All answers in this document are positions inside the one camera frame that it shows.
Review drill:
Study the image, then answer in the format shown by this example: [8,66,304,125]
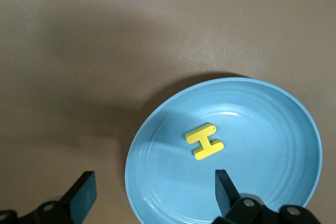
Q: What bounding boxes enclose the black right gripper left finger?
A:
[0,170,97,224]

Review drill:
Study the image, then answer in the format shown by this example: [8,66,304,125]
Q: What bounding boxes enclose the yellow foam letter H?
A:
[185,123,224,161]

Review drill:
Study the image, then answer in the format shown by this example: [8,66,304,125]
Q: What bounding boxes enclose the blue plate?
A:
[124,77,323,224]

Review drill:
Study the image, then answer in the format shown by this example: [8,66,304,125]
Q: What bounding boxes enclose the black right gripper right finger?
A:
[212,169,321,224]

